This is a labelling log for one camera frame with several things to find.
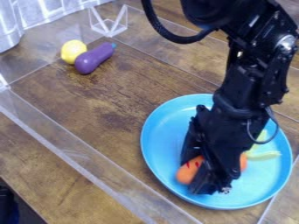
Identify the orange toy carrot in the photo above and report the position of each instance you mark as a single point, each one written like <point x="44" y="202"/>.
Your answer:
<point x="187" y="171"/>

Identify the yellow toy lemon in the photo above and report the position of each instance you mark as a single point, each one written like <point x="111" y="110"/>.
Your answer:
<point x="71" y="50"/>

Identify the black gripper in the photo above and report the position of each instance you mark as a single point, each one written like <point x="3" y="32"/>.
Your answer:
<point x="222" y="132"/>

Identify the clear acrylic enclosure wall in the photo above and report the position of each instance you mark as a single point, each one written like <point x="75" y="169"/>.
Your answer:
<point x="70" y="125"/>

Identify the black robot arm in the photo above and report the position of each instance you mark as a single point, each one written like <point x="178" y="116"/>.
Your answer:
<point x="262" y="35"/>

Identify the blue plastic plate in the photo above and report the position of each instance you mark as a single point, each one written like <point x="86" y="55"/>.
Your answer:
<point x="261" y="181"/>

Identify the purple toy eggplant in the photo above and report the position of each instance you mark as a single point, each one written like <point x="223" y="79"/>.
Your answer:
<point x="88" y="61"/>

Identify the white grey curtain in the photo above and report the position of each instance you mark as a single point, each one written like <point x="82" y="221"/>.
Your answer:
<point x="23" y="14"/>

